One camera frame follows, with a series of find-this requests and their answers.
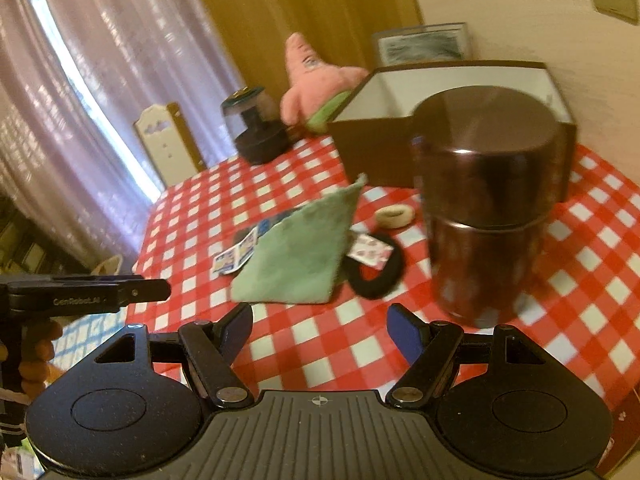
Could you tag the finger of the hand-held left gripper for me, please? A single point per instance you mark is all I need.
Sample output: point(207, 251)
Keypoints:
point(147, 291)

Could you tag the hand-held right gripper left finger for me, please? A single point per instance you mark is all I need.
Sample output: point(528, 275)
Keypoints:
point(237, 327)

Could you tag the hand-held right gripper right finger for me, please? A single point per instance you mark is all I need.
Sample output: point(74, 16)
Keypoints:
point(404, 332)

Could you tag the blue white packet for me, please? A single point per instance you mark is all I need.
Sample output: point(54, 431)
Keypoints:
point(235, 257)

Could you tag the white pink printed packet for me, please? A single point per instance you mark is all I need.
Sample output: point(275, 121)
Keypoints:
point(370, 251)

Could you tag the brown box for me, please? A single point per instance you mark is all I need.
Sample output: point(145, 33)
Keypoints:
point(370, 150)

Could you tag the person's left hand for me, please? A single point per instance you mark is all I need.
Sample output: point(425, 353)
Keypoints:
point(40, 350)

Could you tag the blue checkered cloth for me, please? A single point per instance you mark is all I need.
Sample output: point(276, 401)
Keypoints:
point(85, 336)

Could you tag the red white checkered tablecloth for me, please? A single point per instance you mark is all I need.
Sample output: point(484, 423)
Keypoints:
point(310, 330)

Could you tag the white wooden chair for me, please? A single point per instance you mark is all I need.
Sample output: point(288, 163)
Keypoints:
point(165, 145)

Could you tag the brown metal canister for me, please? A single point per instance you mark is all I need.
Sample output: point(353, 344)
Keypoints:
point(480, 185)

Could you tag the clear jar with green lid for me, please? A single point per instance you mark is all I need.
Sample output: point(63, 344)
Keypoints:
point(255, 135)

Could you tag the sheer curtain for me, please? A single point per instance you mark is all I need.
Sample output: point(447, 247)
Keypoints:
point(75, 85)

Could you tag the pink starfish plush toy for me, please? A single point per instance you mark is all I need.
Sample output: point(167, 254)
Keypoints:
point(310, 85)

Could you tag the wooden door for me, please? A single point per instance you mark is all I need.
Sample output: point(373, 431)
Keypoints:
point(300, 0)

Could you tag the picture frame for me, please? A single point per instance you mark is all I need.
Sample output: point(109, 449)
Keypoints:
point(420, 45)

